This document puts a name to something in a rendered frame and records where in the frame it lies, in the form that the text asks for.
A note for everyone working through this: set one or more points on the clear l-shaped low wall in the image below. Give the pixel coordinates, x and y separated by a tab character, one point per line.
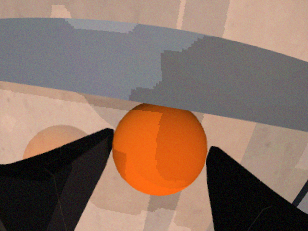
278	157

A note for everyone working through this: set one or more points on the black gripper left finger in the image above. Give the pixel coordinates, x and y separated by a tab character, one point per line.
48	192

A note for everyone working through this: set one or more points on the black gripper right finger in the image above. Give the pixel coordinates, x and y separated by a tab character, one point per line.
239	201

